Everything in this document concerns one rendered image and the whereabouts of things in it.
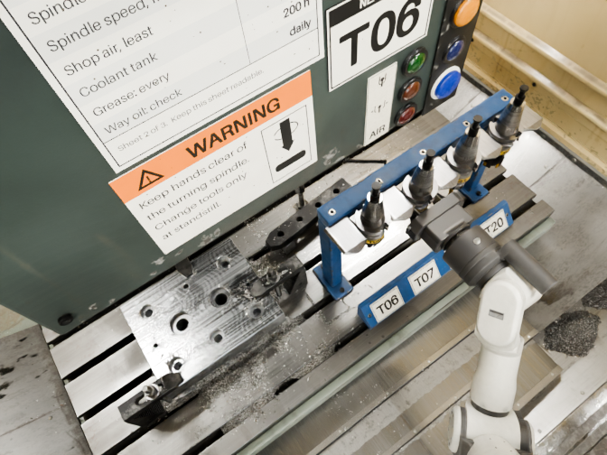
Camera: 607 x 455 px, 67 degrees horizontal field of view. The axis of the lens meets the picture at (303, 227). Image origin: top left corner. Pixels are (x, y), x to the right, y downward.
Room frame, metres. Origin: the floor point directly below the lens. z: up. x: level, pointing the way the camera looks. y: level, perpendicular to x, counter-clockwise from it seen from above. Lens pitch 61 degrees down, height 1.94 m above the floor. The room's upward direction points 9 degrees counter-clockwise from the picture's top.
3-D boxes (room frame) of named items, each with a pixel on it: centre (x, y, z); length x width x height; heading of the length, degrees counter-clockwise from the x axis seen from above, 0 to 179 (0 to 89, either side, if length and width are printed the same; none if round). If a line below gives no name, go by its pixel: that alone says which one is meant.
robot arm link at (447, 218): (0.35, -0.27, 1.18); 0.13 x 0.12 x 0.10; 117
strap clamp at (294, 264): (0.40, 0.08, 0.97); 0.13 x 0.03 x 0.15; 117
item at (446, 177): (0.47, -0.27, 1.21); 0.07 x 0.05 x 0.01; 27
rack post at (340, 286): (0.42, -0.05, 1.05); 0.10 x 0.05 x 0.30; 27
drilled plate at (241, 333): (0.36, 0.25, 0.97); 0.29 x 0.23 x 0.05; 117
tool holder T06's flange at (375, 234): (0.39, -0.12, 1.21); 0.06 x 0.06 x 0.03
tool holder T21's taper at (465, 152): (0.49, -0.32, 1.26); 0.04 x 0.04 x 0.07
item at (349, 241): (0.37, -0.08, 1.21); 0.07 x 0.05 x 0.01; 27
